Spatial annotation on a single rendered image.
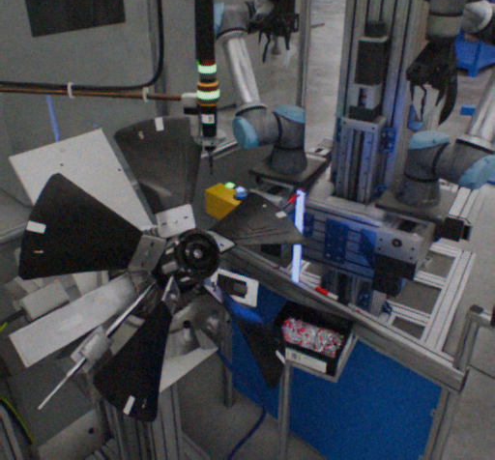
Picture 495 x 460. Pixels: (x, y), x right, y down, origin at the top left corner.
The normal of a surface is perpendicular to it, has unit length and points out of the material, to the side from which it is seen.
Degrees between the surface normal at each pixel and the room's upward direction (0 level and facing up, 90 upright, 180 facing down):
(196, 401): 0
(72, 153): 50
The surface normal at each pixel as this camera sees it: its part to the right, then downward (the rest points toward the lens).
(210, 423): 0.00, -0.86
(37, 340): 0.56, -0.29
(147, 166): -0.11, -0.10
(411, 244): -0.51, 0.43
